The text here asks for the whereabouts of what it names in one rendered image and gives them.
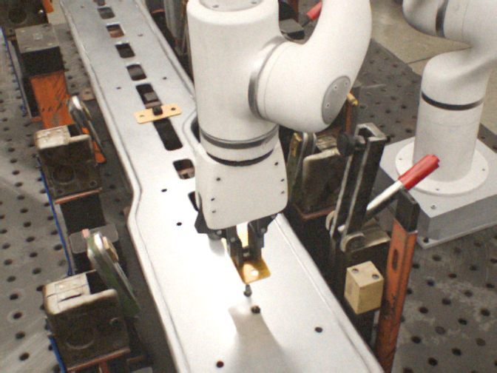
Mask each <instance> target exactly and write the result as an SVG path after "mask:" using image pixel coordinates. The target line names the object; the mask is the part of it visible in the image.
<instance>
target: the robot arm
mask: <svg viewBox="0 0 497 373"><path fill-rule="evenodd" d="M402 12H403V15H404V17H405V21H406V22H407V23H408V24H409V25H410V26H411V27H412V28H414V29H415V30H418V31H419V32H421V33H424V34H428V35H431V36H437V37H440V38H446V39H450V40H454V41H460V42H463V43H466V44H468V45H470V46H471V48H469V49H466V50H458V51H453V52H449V53H442V54H439V55H437V56H434V58H432V59H431V60H429V61H428V63H427V64H426V66H425V69H424V72H423V76H422V87H421V94H420V101H419V107H418V114H417V121H416V134H415V141H414V142H412V143H410V144H408V145H406V146H405V147H403V148H401V150H400V151H399V153H398V155H397V157H396V162H395V167H396V173H397V175H398V176H401V175H402V174H403V173H405V172H407V170H408V169H410V168H411V167H412V166H413V165H414V164H416V163H417V162H418V161H420V160H421V159H422V158H424V157H425V156H426V155H428V154H429V155H430V156H432V155H435V156H436V157H437V158H438V159H439V160H440V162H439V163H437V164H439V166H440V167H438V168H437V169H435V170H434V171H433V172H432V173H431V174H430V175H429V176H427V177H426V178H425V179H424V180H423V181H420V182H419V183H418V184H417V185H415V187H413V188H414V189H415V190H418V191H419V192H421V193H424V194H427V195H432V196H438V197H458V196H462V195H466V194H469V193H472V192H473V191H475V190H477V189H478V188H479V187H480V186H482V185H483V183H485V181H486V180H487V176H488V171H489V167H488V164H487V161H486V159H485V158H483V156H482V155H481V154H480V152H479V151H477V150H476V149H475V146H476V139H477V134H478V130H479V122H480V118H481V114H482V110H483V106H484V98H485V94H486V90H487V84H488V80H489V77H490V74H491V72H493V71H494V69H495V68H496V67H497V0H403V2H402ZM187 17H188V24H189V39H190V47H191V55H192V67H193V70H194V77H195V92H196V99H197V114H198V122H199V130H200V143H199V146H198V148H197V157H196V166H195V194H196V202H197V207H198V209H199V211H198V214H197V218H196V220H195V224H194V227H195V229H196V232H197V233H198V234H212V233H214V234H216V235H218V236H220V237H222V238H225V239H226V251H227V253H228V255H229V257H230V258H232V257H234V258H235V260H236V261H237V265H238V266H242V265H243V243H242V241H241V239H240V236H239V235H238V233H237V225H238V224H243V223H246V222H248V223H247V235H248V245H249V246H250V247H251V249H252V251H253V253H254V257H255V259H257V260H259V259H262V248H264V247H265V238H264V234H266V233H267V231H268V226H269V225H270V224H271V222H272V221H273V220H274V219H275V218H276V217H277V214H278V213H279V214H280V213H282V212H284V211H285V210H287V209H288V208H290V207H291V206H292V202H291V201H290V199H289V197H288V182H287V175H286V169H285V160H284V156H283V150H282V147H281V146H280V141H279V138H278V129H279V125H280V126H283V127H287V128H289V129H292V130H296V131H299V132H306V133H316V132H320V131H322V130H324V129H325V128H327V127H329V126H330V125H331V122H332V121H333V120H334V119H335V118H336V116H337V115H338V114H339V111H340V110H341V108H342V105H343V104H344V101H345V100H346V98H347V97H348V94H349V92H350V91H351V88H352V86H353V84H354V81H355V78H356V76H357V74H358V72H359V69H360V67H361V65H362V62H363V61H364V58H365V55H366V52H367V50H368V45H369V41H370V37H371V9H370V3H369V0H322V12H321V15H320V18H319V21H318V22H317V25H316V27H315V30H314V32H313V34H312V36H311V37H310V39H309V40H308V41H307V42H306V44H304V45H300V44H294V43H291V41H288V40H287V39H285V38H284V37H283V35H282V33H281V32H280V28H279V4H278V1H277V0H189V2H188V4H187Z"/></svg>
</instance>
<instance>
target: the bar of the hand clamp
mask: <svg viewBox="0 0 497 373"><path fill-rule="evenodd" d="M390 142H391V137H390V136H389V135H384V133H381V132H380V131H379V130H378V129H377V128H376V126H375V125H374V124H373V123H364V124H357V126H356V131H355V134H354V137H353V136H352V135H351V134H350V133H349V132H342V133H340V134H339V136H338V138H337V151H338V153H339V154H340V155H341V156H342V157H349V158H348V161H347V164H346V168H345V174H344V177H343V180H342V186H341V190H340V194H339V199H338V202H337V207H336V211H335V214H334V220H333V223H332V227H331V232H330V233H331V236H337V235H341V234H340V233H339V231H338V229H337V228H338V226H339V225H340V224H341V223H343V222H345V221H346V222H345V228H344V231H343V233H342V240H341V243H340V246H339V247H340V249H341V250H342V241H343V239H344V237H345V236H346V235H348V234H350V233H352V232H356V231H361V228H362V224H363V221H364V218H365V213H366V209H367V207H368V204H369V202H370V199H371V194H372V191H373V186H374V183H375V180H376V176H377V173H378V169H379V165H380V161H381V159H382V154H383V151H384V148H385V144H387V143H390Z"/></svg>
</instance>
